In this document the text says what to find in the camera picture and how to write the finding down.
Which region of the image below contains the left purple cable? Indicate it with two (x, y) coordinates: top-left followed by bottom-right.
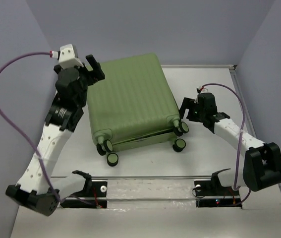
(0, 51), (99, 206)

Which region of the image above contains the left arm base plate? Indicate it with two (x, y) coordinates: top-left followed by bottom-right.
(59, 180), (108, 209)

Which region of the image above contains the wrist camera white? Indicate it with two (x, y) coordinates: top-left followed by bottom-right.
(50, 44), (83, 69)
(196, 86), (208, 94)

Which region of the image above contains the green suitcase with blue lining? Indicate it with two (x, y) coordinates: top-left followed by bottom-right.
(87, 53), (189, 167)

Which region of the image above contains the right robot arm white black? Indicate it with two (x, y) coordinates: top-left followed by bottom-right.
(179, 93), (281, 192)

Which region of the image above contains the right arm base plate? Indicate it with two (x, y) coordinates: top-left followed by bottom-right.
(191, 180), (242, 208)

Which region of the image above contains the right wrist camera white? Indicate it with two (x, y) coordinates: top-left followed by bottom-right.
(196, 86), (208, 94)

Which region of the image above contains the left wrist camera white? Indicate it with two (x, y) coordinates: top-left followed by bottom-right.
(50, 44), (83, 69)

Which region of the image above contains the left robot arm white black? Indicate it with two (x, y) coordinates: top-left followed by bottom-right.
(5, 55), (105, 216)

